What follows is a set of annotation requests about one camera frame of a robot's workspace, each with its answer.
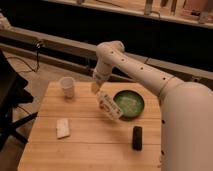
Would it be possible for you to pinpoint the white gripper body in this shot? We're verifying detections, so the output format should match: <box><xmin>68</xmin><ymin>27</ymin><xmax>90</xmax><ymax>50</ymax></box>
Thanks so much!
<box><xmin>91</xmin><ymin>71</ymin><xmax>107</xmax><ymax>94</ymax></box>

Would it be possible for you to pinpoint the white labelled bottle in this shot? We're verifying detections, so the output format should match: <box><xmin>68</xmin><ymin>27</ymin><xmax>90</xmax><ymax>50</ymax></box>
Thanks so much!
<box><xmin>97</xmin><ymin>91</ymin><xmax>123</xmax><ymax>120</ymax></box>

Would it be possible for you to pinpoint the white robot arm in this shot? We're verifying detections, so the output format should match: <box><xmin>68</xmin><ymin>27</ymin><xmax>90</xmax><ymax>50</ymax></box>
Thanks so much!
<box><xmin>93</xmin><ymin>41</ymin><xmax>213</xmax><ymax>171</ymax></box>

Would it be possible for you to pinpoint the white plastic cup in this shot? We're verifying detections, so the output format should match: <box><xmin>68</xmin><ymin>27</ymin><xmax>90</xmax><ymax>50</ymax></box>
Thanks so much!
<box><xmin>59</xmin><ymin>77</ymin><xmax>75</xmax><ymax>98</ymax></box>

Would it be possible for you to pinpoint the green bowl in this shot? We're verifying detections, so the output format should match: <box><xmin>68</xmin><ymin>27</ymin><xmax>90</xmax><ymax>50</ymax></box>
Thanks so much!
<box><xmin>113</xmin><ymin>90</ymin><xmax>145</xmax><ymax>120</ymax></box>

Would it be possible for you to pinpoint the black rectangular block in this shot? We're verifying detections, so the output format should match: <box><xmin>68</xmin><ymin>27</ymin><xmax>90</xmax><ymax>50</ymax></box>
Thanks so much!
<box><xmin>132</xmin><ymin>126</ymin><xmax>142</xmax><ymax>151</ymax></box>

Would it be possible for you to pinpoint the black cable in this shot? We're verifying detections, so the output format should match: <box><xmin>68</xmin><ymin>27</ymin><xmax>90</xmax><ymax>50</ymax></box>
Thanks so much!
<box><xmin>6</xmin><ymin>39</ymin><xmax>45</xmax><ymax>74</ymax></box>

